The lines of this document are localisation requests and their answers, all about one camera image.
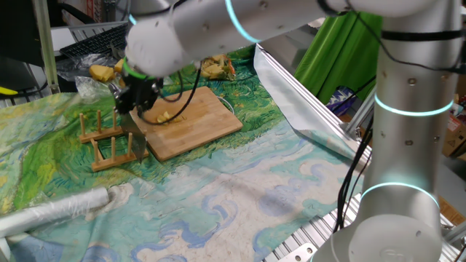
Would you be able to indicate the yellow peeled potato chunk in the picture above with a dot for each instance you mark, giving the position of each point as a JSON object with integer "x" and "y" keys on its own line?
{"x": 101, "y": 72}
{"x": 119, "y": 66}

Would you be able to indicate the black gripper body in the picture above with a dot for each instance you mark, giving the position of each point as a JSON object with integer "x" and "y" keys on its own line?
{"x": 140, "y": 91}

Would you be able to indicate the wooden cutting board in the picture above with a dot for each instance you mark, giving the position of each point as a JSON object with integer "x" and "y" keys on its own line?
{"x": 211, "y": 120}

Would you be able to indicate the steel kitchen knife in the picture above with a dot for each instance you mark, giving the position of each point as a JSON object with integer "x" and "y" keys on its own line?
{"x": 134, "y": 138}

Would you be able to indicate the painted landscape tablecloth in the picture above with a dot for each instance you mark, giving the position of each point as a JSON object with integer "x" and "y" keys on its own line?
{"x": 218, "y": 200}

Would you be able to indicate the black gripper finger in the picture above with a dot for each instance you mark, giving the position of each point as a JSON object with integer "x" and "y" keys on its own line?
{"x": 121, "y": 103}
{"x": 151, "y": 103}

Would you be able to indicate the black monitor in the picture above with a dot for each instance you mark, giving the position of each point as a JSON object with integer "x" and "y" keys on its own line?
{"x": 18, "y": 32}

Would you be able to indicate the aluminium frame beam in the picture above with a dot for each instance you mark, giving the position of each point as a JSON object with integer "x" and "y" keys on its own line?
{"x": 45, "y": 43}

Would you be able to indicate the cut potato slice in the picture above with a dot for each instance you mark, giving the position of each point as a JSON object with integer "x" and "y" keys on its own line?
{"x": 174, "y": 119}
{"x": 166, "y": 115}

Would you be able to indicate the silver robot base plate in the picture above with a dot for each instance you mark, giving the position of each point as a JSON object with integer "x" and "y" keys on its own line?
{"x": 298, "y": 253}

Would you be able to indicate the green fabric sheet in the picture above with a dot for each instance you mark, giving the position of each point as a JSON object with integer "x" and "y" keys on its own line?
{"x": 338, "y": 58}

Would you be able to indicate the cardboard box with label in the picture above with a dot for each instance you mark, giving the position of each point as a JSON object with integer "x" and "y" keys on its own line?
{"x": 455, "y": 140}

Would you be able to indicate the blue patterned bag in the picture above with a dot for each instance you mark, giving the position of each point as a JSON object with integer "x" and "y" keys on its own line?
{"x": 340, "y": 100}

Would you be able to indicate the yellow object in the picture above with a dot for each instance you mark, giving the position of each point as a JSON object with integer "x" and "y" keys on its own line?
{"x": 7, "y": 91}

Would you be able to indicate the peeled potato piece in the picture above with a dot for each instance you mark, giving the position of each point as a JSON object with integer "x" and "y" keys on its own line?
{"x": 161, "y": 119}

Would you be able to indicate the bag of chopped potato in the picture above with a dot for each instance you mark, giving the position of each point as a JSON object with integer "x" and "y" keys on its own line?
{"x": 216, "y": 69}

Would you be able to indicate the grey crumpled rag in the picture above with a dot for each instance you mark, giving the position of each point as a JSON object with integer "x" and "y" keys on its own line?
{"x": 117, "y": 54}

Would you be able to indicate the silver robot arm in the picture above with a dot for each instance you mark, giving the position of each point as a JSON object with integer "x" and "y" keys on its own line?
{"x": 407, "y": 127}

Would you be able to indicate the aluminium frame post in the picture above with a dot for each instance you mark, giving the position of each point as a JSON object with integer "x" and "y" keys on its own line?
{"x": 358, "y": 116}

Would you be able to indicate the black computer keyboard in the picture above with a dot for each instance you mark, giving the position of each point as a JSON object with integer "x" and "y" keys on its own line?
{"x": 94, "y": 41}

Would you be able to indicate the wooden peg rack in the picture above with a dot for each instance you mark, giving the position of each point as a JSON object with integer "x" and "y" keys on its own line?
{"x": 109, "y": 162}

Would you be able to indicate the white paper sheet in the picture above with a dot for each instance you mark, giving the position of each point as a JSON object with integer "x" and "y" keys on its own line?
{"x": 62, "y": 38}

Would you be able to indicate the rolled clear plastic film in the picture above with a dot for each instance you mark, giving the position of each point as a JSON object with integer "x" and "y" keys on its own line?
{"x": 54, "y": 209}

